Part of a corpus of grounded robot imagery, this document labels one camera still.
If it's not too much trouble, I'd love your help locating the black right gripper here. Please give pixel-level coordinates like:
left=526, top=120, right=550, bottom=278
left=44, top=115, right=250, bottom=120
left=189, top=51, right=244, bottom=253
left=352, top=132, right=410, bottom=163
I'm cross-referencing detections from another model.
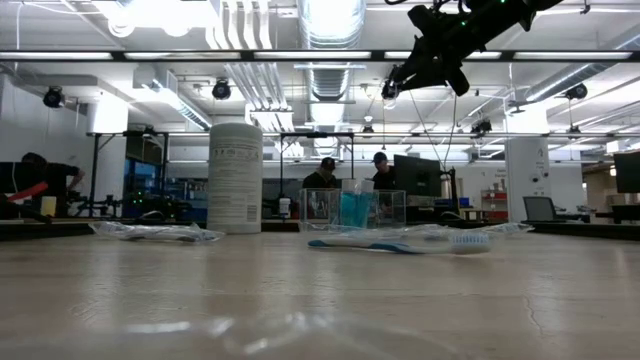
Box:
left=392, top=4, right=481, bottom=97

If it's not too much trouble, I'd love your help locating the clear acrylic organizer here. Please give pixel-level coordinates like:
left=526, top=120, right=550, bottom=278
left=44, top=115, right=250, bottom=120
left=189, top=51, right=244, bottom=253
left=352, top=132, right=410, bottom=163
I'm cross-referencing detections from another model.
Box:
left=298, top=188, right=407, bottom=229

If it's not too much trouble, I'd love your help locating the black ceiling spotlight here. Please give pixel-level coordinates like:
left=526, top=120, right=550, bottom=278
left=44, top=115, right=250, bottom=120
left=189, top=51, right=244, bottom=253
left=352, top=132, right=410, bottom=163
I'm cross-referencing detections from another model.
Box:
left=564, top=82, right=589, bottom=101
left=211, top=78, right=233, bottom=101
left=469, top=118, right=494, bottom=137
left=42, top=86, right=66, bottom=110
left=380, top=79, right=401, bottom=101

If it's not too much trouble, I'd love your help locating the black overhead beam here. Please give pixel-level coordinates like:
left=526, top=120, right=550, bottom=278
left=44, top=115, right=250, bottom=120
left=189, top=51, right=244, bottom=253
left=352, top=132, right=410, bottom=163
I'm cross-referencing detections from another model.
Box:
left=0, top=48, right=640, bottom=64

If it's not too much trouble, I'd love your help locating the black computer monitor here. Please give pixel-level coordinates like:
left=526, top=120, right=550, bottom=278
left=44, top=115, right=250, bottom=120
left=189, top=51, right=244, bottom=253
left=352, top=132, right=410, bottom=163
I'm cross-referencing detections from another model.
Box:
left=393, top=154, right=443, bottom=199
left=613, top=151, right=640, bottom=195

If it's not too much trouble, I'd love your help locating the person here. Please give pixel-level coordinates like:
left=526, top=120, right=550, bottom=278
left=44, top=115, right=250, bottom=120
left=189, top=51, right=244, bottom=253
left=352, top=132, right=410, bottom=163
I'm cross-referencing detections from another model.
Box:
left=19, top=152, right=86, bottom=219
left=371, top=151, right=397, bottom=191
left=301, top=156, right=341, bottom=190

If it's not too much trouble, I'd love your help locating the white square pillar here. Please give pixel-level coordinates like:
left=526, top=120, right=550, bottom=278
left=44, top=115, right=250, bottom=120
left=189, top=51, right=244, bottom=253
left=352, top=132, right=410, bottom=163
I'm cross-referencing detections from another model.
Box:
left=503, top=135, right=552, bottom=222

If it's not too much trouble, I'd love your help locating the red shelf unit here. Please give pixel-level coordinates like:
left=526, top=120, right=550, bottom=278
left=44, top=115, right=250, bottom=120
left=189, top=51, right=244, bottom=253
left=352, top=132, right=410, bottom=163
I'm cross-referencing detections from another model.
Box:
left=480, top=188, right=509, bottom=222

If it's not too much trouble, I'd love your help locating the white wipes canister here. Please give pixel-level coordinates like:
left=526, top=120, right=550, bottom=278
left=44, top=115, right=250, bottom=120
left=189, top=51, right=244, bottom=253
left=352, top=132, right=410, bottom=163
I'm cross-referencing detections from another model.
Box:
left=206, top=122, right=265, bottom=235

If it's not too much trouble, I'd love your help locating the blue storage rack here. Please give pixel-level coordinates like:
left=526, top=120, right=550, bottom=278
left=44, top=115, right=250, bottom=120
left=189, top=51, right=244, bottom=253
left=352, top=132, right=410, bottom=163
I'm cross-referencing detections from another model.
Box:
left=122, top=158, right=209, bottom=221

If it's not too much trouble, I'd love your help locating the red curved object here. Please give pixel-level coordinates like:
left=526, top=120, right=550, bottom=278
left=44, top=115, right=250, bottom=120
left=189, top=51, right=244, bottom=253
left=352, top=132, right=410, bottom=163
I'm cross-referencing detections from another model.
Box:
left=7, top=181, right=50, bottom=203

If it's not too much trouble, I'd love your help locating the silver ventilation duct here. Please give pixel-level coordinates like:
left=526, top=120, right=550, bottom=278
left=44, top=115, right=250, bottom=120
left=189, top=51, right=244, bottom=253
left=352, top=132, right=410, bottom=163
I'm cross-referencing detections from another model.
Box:
left=298, top=0, right=367, bottom=159

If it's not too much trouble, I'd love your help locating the black background rig frame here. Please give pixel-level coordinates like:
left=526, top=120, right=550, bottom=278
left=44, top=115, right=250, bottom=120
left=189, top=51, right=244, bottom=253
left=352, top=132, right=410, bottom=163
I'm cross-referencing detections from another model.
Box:
left=278, top=131, right=356, bottom=191
left=87, top=130, right=171, bottom=217

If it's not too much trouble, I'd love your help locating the black aluminium table frame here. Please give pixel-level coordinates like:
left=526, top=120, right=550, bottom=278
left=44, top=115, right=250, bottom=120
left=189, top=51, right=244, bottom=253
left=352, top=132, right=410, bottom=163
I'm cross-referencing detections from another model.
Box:
left=0, top=218, right=640, bottom=242

